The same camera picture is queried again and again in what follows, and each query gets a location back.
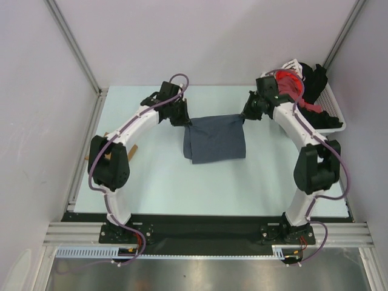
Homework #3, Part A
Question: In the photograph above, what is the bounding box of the front aluminium frame rail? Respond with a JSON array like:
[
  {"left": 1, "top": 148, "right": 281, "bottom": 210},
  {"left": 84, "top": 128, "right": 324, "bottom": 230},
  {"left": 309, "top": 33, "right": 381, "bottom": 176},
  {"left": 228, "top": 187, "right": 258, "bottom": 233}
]
[{"left": 43, "top": 222, "right": 374, "bottom": 248}]

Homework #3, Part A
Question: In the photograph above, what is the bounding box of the left side aluminium rail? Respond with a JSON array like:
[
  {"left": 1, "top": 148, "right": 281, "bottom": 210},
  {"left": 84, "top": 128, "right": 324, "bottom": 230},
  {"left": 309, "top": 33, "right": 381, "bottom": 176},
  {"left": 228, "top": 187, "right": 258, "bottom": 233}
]
[{"left": 67, "top": 87, "right": 109, "bottom": 213}]

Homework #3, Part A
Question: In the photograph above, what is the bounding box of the grey plastic laundry basket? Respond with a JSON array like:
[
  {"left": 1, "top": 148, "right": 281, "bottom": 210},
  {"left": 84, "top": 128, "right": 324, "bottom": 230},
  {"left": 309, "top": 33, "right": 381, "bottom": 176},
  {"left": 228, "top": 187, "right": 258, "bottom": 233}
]
[{"left": 315, "top": 83, "right": 346, "bottom": 136}]

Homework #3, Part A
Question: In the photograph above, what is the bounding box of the right aluminium frame post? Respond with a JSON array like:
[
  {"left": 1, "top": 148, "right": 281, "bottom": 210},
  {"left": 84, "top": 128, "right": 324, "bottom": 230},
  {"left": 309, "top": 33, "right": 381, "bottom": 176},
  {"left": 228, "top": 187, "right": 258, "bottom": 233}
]
[{"left": 323, "top": 0, "right": 369, "bottom": 71}]

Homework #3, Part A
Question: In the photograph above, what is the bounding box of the left aluminium frame post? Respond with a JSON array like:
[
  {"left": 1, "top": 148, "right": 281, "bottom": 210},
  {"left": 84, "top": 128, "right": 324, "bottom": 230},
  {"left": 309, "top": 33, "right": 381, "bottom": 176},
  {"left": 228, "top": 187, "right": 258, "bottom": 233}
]
[{"left": 44, "top": 0, "right": 102, "bottom": 96}]

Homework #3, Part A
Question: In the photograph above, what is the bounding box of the tan ribbed tank top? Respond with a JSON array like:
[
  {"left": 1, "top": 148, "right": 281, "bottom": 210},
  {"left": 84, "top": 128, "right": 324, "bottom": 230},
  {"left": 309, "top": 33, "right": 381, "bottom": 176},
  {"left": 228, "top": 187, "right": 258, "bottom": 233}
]
[{"left": 84, "top": 144, "right": 139, "bottom": 163}]

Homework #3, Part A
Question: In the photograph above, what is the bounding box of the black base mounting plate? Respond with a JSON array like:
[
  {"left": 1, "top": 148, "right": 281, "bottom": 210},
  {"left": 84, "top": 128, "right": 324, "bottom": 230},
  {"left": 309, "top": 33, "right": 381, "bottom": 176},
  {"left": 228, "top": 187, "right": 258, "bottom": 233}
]
[{"left": 61, "top": 212, "right": 316, "bottom": 256}]

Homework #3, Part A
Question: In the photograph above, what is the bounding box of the blue printed garment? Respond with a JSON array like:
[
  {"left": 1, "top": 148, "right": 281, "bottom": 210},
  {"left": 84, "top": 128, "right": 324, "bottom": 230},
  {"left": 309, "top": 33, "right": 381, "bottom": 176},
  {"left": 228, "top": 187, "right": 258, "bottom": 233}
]
[{"left": 182, "top": 115, "right": 246, "bottom": 164}]

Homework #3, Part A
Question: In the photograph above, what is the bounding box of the white slotted cable duct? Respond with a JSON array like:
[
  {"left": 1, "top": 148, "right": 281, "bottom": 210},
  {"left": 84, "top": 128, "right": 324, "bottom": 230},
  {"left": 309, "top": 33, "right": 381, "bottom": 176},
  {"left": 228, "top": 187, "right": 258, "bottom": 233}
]
[{"left": 56, "top": 246, "right": 304, "bottom": 260}]

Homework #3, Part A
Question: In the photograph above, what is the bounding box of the red garment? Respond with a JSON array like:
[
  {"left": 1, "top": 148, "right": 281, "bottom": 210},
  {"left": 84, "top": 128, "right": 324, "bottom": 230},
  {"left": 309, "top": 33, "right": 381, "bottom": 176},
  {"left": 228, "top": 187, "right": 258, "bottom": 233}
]
[{"left": 274, "top": 69, "right": 323, "bottom": 113}]

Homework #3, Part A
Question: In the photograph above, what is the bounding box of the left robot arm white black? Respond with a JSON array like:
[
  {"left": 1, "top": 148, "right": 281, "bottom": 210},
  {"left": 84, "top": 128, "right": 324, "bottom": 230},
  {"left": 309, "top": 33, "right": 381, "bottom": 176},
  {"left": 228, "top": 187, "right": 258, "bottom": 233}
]
[{"left": 87, "top": 81, "right": 191, "bottom": 243}]

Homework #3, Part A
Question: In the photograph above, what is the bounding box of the pink garment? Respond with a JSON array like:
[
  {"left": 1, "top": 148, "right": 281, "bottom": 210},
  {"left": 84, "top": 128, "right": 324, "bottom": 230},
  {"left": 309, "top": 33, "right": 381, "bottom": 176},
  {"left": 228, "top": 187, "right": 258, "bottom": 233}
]
[{"left": 275, "top": 73, "right": 304, "bottom": 101}]

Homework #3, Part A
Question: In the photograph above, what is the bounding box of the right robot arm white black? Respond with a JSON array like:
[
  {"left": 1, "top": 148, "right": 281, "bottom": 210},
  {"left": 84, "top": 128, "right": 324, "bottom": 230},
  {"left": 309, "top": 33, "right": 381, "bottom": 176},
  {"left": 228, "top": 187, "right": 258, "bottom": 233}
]
[{"left": 241, "top": 76, "right": 344, "bottom": 243}]

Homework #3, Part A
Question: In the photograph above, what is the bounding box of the white black printed garment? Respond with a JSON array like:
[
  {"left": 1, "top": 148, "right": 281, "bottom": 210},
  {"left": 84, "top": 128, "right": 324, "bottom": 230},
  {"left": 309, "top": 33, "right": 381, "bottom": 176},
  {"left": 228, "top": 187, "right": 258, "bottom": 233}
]
[{"left": 260, "top": 59, "right": 304, "bottom": 80}]

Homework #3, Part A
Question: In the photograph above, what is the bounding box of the aluminium frame post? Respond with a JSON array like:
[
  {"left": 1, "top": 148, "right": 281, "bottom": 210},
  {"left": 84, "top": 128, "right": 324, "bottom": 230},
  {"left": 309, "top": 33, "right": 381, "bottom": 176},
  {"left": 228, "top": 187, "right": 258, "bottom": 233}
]
[
  {"left": 323, "top": 0, "right": 369, "bottom": 71},
  {"left": 44, "top": 0, "right": 102, "bottom": 96}
]

